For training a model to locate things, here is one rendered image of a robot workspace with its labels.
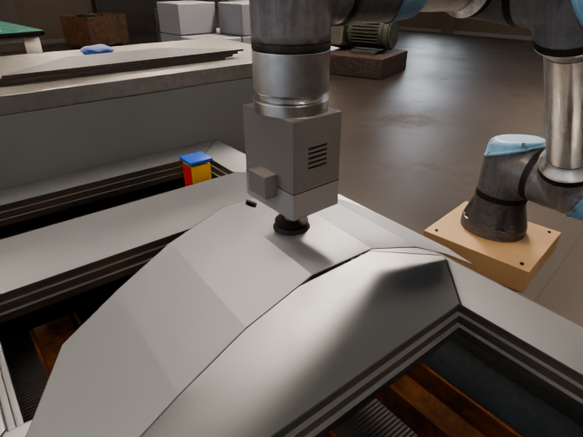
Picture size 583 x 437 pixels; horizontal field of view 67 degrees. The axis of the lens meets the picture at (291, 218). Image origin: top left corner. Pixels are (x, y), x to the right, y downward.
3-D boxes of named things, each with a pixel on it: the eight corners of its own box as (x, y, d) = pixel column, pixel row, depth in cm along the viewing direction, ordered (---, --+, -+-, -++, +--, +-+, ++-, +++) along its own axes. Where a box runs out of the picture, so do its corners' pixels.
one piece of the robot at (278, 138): (211, 70, 43) (225, 218, 51) (265, 87, 36) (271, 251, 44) (290, 59, 48) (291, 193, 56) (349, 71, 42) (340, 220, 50)
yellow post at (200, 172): (199, 236, 115) (192, 167, 106) (191, 228, 118) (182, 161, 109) (216, 230, 118) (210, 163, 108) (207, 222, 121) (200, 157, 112)
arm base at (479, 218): (480, 207, 119) (489, 172, 114) (536, 230, 108) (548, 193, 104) (448, 222, 110) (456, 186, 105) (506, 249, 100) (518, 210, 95)
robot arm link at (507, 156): (494, 176, 112) (509, 124, 106) (546, 196, 102) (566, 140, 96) (465, 185, 106) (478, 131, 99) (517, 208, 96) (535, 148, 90)
